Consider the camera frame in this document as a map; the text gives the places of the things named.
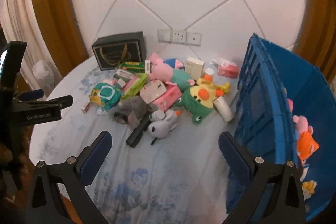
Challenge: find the white plastic bag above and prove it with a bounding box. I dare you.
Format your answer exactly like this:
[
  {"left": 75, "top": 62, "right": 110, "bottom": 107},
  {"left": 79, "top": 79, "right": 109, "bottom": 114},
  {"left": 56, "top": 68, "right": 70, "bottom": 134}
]
[{"left": 32, "top": 59, "right": 64, "bottom": 99}]

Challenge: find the white wall plate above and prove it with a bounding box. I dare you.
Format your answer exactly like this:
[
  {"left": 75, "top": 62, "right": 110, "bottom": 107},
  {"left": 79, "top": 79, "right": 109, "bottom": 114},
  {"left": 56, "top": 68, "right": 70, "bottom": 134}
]
[{"left": 186, "top": 31, "right": 203, "bottom": 46}]

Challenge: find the green pink wet wipes pack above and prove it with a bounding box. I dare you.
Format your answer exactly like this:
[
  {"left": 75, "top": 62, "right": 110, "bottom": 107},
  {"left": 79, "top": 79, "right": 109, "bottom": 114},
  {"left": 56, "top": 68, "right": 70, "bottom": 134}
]
[{"left": 122, "top": 73, "right": 149, "bottom": 99}]

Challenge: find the grey plush toy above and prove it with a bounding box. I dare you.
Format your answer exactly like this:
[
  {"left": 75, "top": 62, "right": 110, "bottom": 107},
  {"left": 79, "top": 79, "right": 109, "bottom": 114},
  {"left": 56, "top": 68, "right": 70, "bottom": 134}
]
[{"left": 114, "top": 96, "right": 152, "bottom": 126}]

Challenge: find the pink pig plush blue shirt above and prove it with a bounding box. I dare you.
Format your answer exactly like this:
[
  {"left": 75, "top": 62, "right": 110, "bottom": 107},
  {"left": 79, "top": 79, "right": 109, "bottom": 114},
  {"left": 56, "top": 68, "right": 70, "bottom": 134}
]
[{"left": 149, "top": 53, "right": 184, "bottom": 69}]

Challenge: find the blue plastic container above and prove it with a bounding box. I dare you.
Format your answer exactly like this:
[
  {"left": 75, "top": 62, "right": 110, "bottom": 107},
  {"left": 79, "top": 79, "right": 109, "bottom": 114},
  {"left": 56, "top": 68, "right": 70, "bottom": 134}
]
[{"left": 225, "top": 33, "right": 336, "bottom": 222}]

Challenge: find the red green toothpaste box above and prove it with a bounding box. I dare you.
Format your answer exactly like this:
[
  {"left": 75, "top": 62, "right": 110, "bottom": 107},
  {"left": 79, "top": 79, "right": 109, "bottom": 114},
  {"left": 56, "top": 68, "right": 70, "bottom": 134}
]
[{"left": 115, "top": 69, "right": 136, "bottom": 81}]

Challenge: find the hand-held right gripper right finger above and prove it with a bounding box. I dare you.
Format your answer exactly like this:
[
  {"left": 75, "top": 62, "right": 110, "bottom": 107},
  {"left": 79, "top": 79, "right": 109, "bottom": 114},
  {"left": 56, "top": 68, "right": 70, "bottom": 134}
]
[{"left": 218, "top": 132, "right": 307, "bottom": 224}]

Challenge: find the small pink plush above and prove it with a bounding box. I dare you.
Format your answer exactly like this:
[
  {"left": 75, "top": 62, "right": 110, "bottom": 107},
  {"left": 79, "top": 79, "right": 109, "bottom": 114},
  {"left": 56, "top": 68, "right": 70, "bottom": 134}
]
[{"left": 287, "top": 99, "right": 310, "bottom": 136}]

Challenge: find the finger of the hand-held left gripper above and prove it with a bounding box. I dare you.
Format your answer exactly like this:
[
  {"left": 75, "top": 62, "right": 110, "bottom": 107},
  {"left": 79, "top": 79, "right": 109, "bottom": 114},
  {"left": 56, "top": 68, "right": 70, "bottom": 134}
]
[
  {"left": 39, "top": 94, "right": 74, "bottom": 110},
  {"left": 20, "top": 89, "right": 44, "bottom": 100}
]

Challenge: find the black remote control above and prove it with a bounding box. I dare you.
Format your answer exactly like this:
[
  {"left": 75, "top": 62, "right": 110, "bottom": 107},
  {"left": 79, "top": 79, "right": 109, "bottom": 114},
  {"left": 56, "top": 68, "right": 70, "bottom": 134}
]
[{"left": 125, "top": 116, "right": 152, "bottom": 148}]

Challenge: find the large pink tissue pack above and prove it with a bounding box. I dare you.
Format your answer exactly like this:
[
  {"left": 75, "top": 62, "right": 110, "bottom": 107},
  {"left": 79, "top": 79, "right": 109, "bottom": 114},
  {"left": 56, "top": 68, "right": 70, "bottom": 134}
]
[{"left": 155, "top": 85, "right": 183, "bottom": 112}]

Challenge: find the black gift box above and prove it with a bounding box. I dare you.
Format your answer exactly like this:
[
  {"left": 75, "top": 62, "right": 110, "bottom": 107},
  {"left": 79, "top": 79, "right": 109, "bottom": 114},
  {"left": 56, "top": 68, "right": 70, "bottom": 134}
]
[{"left": 91, "top": 31, "right": 146, "bottom": 71}]

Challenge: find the small yellow plush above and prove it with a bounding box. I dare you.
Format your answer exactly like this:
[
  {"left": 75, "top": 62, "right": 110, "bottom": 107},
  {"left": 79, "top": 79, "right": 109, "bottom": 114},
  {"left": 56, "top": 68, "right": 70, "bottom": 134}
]
[{"left": 302, "top": 180, "right": 317, "bottom": 200}]

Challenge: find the white wall switch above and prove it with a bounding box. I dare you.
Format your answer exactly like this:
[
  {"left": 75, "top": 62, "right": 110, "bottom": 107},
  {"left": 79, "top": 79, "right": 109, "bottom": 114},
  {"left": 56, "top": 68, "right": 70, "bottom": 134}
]
[{"left": 157, "top": 28, "right": 173, "bottom": 43}]

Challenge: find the pink pig plush teal shirt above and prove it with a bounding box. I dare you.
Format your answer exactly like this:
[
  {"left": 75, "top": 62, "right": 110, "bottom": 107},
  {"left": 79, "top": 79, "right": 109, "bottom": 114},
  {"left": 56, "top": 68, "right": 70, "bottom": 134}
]
[{"left": 149, "top": 64, "right": 197, "bottom": 92}]

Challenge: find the pink open tissue pack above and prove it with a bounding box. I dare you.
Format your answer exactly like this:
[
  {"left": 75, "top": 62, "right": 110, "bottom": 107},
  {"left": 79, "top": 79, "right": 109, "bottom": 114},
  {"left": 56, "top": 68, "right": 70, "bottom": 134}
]
[{"left": 210, "top": 58, "right": 239, "bottom": 79}]

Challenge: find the red white long box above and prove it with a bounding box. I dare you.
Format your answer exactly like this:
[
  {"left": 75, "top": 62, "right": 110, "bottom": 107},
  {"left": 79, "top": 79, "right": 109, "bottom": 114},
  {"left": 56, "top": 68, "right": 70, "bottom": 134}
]
[{"left": 80, "top": 101, "right": 92, "bottom": 114}]

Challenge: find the small teal white box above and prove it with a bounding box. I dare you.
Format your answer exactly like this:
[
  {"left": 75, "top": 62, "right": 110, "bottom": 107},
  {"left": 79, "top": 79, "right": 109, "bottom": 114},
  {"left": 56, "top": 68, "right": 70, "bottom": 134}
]
[{"left": 113, "top": 77, "right": 127, "bottom": 88}]

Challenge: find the white curtain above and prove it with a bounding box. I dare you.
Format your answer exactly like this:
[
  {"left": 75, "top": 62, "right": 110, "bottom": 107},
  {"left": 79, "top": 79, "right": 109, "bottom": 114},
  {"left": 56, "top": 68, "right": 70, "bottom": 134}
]
[{"left": 0, "top": 0, "right": 40, "bottom": 77}]

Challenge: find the wooden headboard frame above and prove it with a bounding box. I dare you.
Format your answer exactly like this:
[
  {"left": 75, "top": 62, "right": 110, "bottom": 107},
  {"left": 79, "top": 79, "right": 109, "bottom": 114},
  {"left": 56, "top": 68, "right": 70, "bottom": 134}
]
[
  {"left": 28, "top": 0, "right": 90, "bottom": 75},
  {"left": 293, "top": 0, "right": 336, "bottom": 78}
]

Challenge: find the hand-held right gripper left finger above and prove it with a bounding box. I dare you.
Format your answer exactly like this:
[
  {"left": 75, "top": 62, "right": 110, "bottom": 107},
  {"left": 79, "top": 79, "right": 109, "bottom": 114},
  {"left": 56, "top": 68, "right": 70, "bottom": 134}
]
[{"left": 25, "top": 131, "right": 113, "bottom": 224}]

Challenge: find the yellow duck green frog plush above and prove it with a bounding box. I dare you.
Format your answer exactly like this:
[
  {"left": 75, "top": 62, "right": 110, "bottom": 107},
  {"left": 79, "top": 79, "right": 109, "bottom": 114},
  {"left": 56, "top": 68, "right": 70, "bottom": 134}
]
[{"left": 175, "top": 75, "right": 232, "bottom": 125}]

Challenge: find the white cardboard box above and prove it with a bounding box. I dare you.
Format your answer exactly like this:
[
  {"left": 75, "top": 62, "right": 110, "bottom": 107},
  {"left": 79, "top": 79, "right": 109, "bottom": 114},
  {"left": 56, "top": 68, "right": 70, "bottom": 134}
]
[{"left": 186, "top": 56, "right": 205, "bottom": 78}]

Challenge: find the white dog plush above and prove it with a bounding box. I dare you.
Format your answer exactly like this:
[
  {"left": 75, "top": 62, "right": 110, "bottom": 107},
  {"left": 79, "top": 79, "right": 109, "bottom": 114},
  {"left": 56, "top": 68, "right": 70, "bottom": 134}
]
[{"left": 147, "top": 109, "right": 182, "bottom": 146}]

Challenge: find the green flat box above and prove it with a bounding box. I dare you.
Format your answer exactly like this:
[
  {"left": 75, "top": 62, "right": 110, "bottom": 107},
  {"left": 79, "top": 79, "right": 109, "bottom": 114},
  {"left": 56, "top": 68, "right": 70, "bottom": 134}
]
[{"left": 117, "top": 61, "right": 146, "bottom": 74}]

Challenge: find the white paper roll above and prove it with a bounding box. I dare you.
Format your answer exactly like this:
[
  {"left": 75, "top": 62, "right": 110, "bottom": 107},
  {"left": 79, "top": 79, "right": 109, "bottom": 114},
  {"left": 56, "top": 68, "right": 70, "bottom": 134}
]
[{"left": 213, "top": 95, "right": 235, "bottom": 123}]

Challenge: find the white wall socket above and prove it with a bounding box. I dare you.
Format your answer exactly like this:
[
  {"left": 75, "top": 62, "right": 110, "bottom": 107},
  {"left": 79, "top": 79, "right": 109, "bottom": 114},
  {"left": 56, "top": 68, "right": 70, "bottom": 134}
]
[{"left": 171, "top": 29, "right": 188, "bottom": 44}]

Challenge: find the teal round duck plush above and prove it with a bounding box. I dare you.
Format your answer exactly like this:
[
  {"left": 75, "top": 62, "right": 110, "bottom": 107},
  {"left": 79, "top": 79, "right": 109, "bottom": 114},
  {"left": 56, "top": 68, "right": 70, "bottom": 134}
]
[{"left": 89, "top": 82, "right": 122, "bottom": 110}]

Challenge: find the white squeeze bottle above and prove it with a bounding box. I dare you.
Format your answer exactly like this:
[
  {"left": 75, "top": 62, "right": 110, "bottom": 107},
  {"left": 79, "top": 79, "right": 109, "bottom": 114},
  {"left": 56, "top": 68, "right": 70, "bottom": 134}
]
[{"left": 149, "top": 110, "right": 166, "bottom": 121}]

